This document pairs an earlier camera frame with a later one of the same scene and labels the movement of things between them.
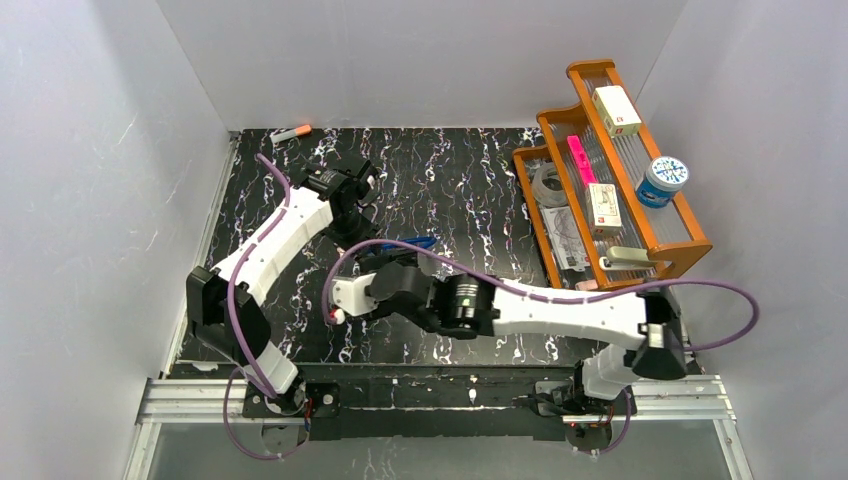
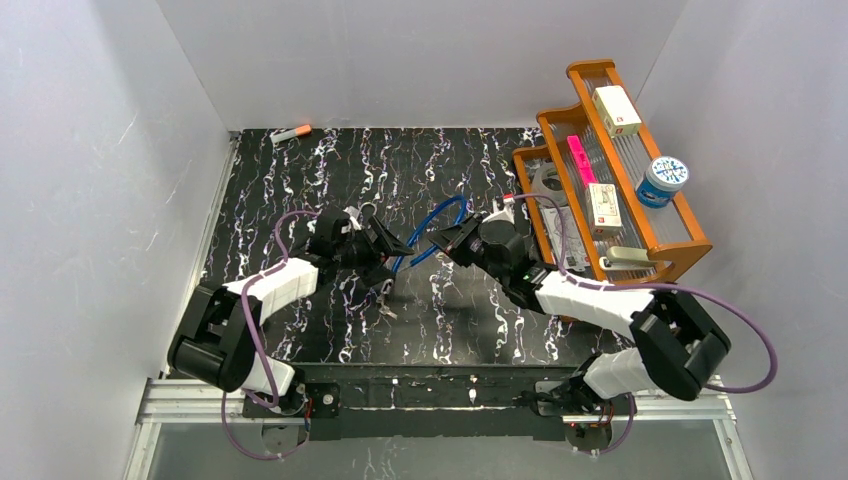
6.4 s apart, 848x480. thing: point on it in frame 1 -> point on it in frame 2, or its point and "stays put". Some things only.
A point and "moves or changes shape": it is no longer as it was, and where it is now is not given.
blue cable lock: [420, 242] moves or changes shape
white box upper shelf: [617, 112] stays put
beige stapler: [626, 258] stays put
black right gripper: [378, 263] -> [465, 241]
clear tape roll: [547, 186] stays put
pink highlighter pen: [586, 172] stays put
